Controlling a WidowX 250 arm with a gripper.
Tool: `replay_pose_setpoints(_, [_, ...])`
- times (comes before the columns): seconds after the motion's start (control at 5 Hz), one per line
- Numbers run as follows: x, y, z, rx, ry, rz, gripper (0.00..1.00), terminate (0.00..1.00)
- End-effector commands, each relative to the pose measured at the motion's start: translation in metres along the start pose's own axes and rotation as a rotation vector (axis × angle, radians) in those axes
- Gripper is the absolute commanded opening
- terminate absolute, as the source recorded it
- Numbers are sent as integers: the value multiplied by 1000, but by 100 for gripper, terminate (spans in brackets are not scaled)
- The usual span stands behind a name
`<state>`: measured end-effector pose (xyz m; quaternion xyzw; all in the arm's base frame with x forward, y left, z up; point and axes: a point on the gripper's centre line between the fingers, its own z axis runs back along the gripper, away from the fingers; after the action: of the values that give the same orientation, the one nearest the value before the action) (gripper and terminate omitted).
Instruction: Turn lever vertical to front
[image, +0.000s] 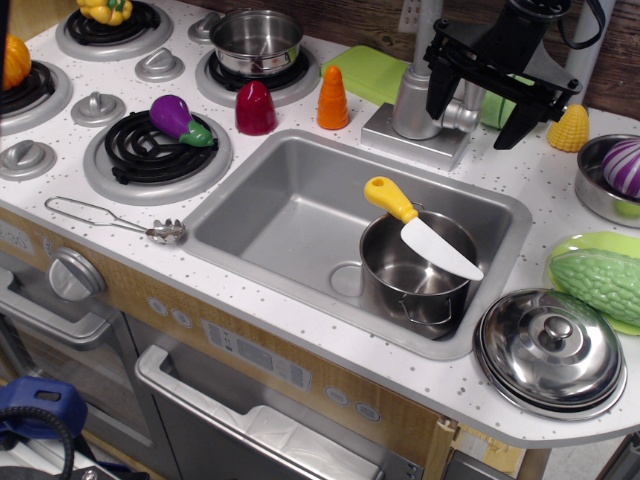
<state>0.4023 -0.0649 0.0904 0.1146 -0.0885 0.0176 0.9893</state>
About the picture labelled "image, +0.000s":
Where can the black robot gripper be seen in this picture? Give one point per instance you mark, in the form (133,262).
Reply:
(508,59)

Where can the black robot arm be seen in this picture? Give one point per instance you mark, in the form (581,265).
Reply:
(540,12)

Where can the silver toy faucet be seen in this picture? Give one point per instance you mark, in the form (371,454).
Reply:
(406,129)

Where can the yellow toy corn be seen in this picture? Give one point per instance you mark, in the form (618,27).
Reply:
(572,131)

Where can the steel bowl at right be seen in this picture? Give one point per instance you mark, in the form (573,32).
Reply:
(594,192)

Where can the purple striped toy onion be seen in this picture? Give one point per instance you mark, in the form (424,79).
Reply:
(620,167)

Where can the orange toy carrot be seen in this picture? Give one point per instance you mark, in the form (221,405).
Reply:
(332,110)

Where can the back right black burner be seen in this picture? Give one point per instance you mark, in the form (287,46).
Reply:
(220,86)

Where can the black burner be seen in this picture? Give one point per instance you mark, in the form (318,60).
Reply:
(44,93)
(134,163)
(220,86)
(84,39)

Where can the steel pot in sink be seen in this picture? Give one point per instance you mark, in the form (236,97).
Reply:
(402,287)

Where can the light green plate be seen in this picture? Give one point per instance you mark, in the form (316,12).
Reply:
(609,241)

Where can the green toy bitter melon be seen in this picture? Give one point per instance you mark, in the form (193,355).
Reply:
(607,281)

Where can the grey toy sink basin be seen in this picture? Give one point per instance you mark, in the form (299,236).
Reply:
(291,216)

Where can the dark red toy pepper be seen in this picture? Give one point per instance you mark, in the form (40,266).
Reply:
(255,112)

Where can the steel pot on burner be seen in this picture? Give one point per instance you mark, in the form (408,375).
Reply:
(256,43)

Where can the steel pot lid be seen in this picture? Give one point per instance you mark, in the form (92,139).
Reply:
(551,354)

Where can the silver stove knob top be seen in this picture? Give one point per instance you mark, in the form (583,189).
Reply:
(199,32)

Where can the silver stove knob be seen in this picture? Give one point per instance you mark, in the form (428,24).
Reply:
(26,160)
(160,66)
(199,32)
(97,110)

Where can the purple toy eggplant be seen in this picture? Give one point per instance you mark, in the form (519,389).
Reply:
(171,116)

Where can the silver stove knob middle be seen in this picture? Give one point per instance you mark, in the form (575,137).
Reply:
(160,66)

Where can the back left black burner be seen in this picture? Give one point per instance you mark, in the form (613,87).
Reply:
(84,39)

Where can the front right black burner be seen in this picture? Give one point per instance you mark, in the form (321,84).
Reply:
(134,163)

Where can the yellow toy bell pepper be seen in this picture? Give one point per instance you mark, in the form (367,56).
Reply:
(106,12)

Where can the silver stove knob centre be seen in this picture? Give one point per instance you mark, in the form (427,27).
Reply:
(97,110)

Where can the toy dishwasher door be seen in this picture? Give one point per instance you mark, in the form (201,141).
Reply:
(250,439)

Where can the front left black burner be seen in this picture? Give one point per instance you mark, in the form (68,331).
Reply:
(44,93)

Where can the silver oven dial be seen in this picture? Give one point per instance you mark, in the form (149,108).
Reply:
(72,277)

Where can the silver stove knob front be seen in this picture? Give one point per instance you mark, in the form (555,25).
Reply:
(26,160)

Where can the orange toy pumpkin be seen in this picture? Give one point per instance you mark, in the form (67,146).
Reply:
(17,62)

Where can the toy oven door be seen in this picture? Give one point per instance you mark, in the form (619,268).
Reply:
(84,343)

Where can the blue clamp device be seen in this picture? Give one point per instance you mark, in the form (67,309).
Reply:
(29,405)

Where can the yellow handled toy knife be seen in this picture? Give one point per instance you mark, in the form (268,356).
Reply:
(415,233)

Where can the metal wire pasta spoon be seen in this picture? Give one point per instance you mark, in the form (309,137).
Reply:
(162,232)

